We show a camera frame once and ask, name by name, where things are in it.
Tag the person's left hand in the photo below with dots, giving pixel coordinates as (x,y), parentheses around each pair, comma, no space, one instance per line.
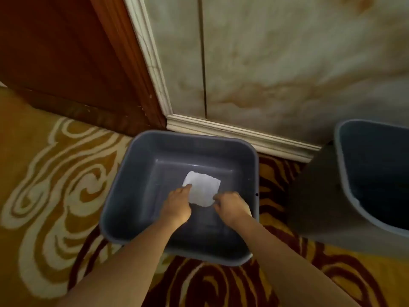
(175,205)

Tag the person's right hand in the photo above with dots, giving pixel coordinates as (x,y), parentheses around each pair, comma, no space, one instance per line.
(231,207)

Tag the person's right fingers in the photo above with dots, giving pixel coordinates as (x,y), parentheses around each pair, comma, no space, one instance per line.
(219,199)

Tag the person's left fingers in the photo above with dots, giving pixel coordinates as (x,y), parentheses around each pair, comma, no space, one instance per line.
(184,188)

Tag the white paper sheet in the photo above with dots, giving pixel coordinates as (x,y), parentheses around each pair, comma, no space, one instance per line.
(202,188)

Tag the person's left forearm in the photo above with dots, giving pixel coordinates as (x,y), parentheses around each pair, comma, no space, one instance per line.
(127,262)

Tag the person's right forearm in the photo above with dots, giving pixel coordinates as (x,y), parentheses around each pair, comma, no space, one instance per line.
(287,268)

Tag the grey square plastic bin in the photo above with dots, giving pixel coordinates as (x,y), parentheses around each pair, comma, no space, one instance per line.
(150,188)

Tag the white skirting moulding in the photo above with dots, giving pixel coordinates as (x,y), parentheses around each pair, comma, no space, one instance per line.
(191,124)

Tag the yellow patterned carpet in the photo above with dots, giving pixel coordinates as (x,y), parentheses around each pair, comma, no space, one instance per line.
(48,195)

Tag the brown wooden door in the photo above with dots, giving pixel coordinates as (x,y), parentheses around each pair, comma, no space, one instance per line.
(76,57)

